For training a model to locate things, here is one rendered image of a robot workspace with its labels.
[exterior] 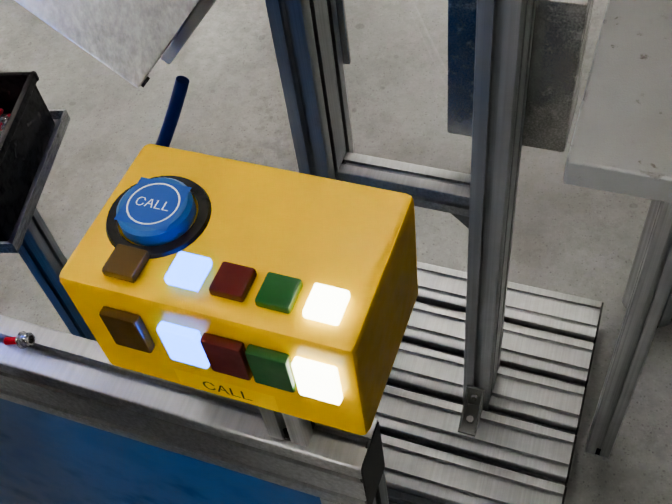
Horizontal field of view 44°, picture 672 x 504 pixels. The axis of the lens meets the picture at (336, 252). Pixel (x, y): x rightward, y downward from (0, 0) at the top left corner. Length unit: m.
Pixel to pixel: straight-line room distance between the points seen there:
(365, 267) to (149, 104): 1.83
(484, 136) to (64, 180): 1.33
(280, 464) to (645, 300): 0.65
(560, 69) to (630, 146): 0.26
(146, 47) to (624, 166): 0.42
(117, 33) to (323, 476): 0.41
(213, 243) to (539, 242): 1.40
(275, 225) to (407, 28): 1.89
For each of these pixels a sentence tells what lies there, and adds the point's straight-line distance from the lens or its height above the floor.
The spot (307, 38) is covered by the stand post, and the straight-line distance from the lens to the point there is 0.95.
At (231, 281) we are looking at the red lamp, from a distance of 0.40.
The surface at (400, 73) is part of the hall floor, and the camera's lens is 2.16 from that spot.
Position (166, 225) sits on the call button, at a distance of 0.43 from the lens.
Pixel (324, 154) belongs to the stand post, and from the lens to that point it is 1.07.
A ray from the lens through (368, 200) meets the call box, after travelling 0.43.
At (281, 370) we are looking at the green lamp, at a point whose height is 1.05.
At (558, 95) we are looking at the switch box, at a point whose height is 0.71.
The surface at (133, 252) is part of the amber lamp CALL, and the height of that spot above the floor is 1.08.
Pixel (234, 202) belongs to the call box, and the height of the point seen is 1.07.
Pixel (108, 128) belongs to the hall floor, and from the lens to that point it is 2.18.
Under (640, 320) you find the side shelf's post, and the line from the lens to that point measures 1.21.
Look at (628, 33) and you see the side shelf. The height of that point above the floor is 0.86.
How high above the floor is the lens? 1.39
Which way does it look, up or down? 52 degrees down
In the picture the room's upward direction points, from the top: 9 degrees counter-clockwise
